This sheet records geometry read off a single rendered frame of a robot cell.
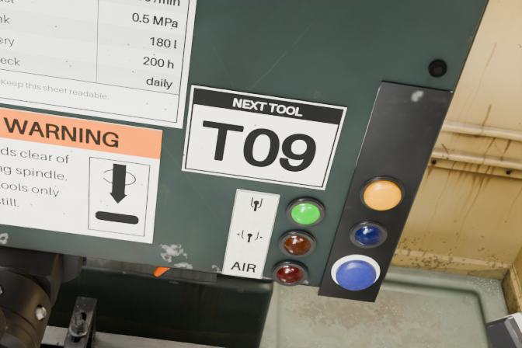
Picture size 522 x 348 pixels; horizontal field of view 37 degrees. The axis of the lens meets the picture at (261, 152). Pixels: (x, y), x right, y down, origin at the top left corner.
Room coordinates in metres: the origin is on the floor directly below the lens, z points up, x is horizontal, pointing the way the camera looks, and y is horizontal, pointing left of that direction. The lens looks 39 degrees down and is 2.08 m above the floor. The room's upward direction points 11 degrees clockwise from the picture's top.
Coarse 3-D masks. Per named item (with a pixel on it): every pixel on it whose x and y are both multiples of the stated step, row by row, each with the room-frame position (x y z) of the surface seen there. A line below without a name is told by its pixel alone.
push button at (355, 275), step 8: (344, 264) 0.40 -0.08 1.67; (352, 264) 0.40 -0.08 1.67; (360, 264) 0.40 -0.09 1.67; (368, 264) 0.40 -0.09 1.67; (336, 272) 0.40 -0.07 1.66; (344, 272) 0.40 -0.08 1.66; (352, 272) 0.40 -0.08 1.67; (360, 272) 0.40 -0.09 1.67; (368, 272) 0.40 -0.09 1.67; (336, 280) 0.40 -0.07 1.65; (344, 280) 0.40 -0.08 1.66; (352, 280) 0.40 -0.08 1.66; (360, 280) 0.40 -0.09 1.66; (368, 280) 0.40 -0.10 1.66; (352, 288) 0.40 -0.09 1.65; (360, 288) 0.40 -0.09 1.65
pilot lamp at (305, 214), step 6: (300, 204) 0.40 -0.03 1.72; (306, 204) 0.40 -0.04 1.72; (294, 210) 0.40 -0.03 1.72; (300, 210) 0.40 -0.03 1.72; (306, 210) 0.40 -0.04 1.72; (312, 210) 0.40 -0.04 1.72; (294, 216) 0.40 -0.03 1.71; (300, 216) 0.40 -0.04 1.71; (306, 216) 0.40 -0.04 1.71; (312, 216) 0.40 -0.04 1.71; (318, 216) 0.40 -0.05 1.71; (300, 222) 0.40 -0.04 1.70; (306, 222) 0.40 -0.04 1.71; (312, 222) 0.40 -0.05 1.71
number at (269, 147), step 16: (256, 128) 0.40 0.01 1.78; (272, 128) 0.40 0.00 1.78; (288, 128) 0.40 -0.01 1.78; (304, 128) 0.40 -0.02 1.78; (256, 144) 0.40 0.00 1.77; (272, 144) 0.40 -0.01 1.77; (288, 144) 0.40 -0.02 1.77; (304, 144) 0.40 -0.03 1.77; (320, 144) 0.40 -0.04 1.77; (240, 160) 0.40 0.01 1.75; (256, 160) 0.40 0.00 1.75; (272, 160) 0.40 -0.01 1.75; (288, 160) 0.40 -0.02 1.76; (304, 160) 0.40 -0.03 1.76; (320, 160) 0.40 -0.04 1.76; (288, 176) 0.40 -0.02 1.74; (304, 176) 0.40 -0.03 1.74
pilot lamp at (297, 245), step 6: (288, 240) 0.40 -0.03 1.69; (294, 240) 0.40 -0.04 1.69; (300, 240) 0.40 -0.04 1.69; (306, 240) 0.40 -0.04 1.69; (288, 246) 0.40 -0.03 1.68; (294, 246) 0.40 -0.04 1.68; (300, 246) 0.40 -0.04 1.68; (306, 246) 0.40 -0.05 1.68; (288, 252) 0.40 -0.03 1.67; (294, 252) 0.40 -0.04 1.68; (300, 252) 0.40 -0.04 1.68; (306, 252) 0.40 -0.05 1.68
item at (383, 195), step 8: (376, 184) 0.40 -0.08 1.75; (384, 184) 0.40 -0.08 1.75; (392, 184) 0.40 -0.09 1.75; (368, 192) 0.40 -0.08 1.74; (376, 192) 0.40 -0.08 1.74; (384, 192) 0.40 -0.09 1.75; (392, 192) 0.40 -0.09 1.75; (400, 192) 0.41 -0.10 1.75; (368, 200) 0.40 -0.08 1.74; (376, 200) 0.40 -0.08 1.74; (384, 200) 0.40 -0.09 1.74; (392, 200) 0.40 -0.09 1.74; (376, 208) 0.40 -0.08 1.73; (384, 208) 0.40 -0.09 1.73
